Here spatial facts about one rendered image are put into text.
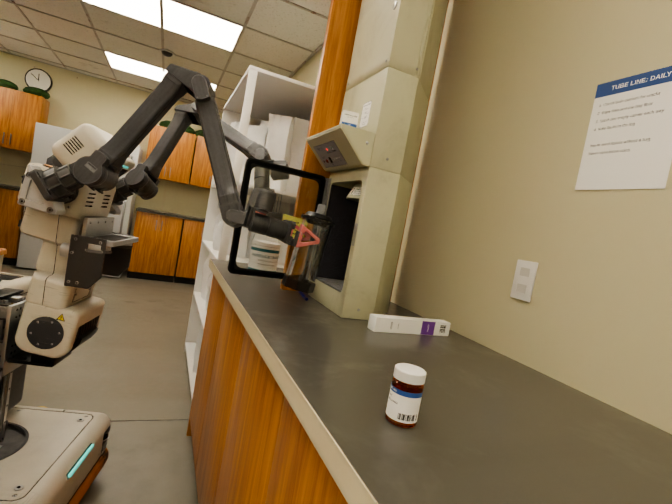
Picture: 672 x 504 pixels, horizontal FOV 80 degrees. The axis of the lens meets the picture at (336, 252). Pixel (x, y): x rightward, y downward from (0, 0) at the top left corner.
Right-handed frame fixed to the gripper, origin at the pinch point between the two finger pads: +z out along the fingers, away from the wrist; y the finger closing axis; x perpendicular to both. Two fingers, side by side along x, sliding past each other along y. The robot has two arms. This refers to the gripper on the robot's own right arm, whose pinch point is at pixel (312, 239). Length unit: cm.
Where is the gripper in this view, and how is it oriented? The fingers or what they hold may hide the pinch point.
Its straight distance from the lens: 124.4
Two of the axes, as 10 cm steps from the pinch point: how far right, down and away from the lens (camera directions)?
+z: 8.8, 2.5, 4.0
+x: -2.9, 9.6, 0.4
